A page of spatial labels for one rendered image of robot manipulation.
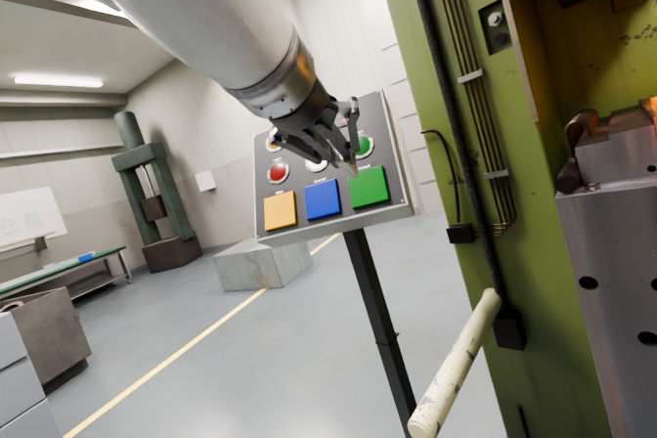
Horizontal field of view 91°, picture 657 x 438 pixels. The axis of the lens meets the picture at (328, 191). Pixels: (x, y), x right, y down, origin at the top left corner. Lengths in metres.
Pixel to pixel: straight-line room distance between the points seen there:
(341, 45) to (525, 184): 4.27
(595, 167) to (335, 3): 4.62
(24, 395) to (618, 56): 2.66
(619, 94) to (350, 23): 4.08
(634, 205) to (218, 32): 0.59
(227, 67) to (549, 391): 1.04
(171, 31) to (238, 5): 0.05
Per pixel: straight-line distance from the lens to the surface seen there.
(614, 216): 0.65
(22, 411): 2.36
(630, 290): 0.70
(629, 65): 1.15
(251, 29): 0.27
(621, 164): 0.69
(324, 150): 0.47
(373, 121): 0.71
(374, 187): 0.64
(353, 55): 4.83
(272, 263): 3.40
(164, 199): 6.96
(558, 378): 1.08
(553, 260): 0.91
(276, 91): 0.32
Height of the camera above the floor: 1.08
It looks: 5 degrees down
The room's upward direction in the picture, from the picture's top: 17 degrees counter-clockwise
